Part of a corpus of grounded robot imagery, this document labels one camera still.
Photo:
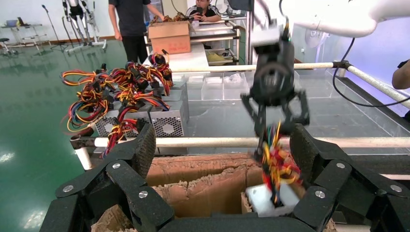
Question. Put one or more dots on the black stool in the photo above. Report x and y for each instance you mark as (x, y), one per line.
(4, 40)

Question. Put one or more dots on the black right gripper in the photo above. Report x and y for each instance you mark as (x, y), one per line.
(272, 76)

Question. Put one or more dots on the brown cardboard box red print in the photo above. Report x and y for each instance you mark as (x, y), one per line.
(169, 38)

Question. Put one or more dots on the short white pipe leg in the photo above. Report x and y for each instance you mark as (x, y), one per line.
(84, 158)

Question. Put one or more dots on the grey metal post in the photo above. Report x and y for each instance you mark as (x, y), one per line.
(249, 19)

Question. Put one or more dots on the white fan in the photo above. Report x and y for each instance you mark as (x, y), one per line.
(315, 40)

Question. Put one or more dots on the small laptop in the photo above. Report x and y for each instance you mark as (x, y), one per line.
(11, 23)

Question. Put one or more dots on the dark monitor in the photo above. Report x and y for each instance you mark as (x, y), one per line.
(240, 4)

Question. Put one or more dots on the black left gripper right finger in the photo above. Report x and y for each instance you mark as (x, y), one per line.
(352, 192)

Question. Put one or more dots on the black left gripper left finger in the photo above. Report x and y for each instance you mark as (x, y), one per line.
(96, 192)

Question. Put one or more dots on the black pipe corner joint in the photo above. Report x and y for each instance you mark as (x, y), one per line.
(81, 142)
(341, 65)

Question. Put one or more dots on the long white rack pipe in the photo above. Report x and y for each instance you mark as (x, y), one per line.
(397, 177)
(208, 142)
(224, 68)
(378, 85)

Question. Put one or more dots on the white pipe shelf cart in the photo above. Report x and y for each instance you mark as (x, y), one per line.
(217, 30)

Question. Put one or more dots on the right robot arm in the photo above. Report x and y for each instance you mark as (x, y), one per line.
(336, 16)

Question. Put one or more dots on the black smartphone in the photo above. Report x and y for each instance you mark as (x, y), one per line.
(199, 10)

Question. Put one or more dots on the white table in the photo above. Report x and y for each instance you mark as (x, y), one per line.
(189, 59)

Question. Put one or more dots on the grey side table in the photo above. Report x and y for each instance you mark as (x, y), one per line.
(22, 25)

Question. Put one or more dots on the worn cardboard box with dividers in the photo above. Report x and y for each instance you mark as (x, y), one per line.
(205, 192)

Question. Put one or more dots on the black microphone stand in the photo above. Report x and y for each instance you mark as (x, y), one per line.
(51, 25)

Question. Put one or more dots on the person in striped black jacket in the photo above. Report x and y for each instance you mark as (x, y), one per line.
(209, 12)

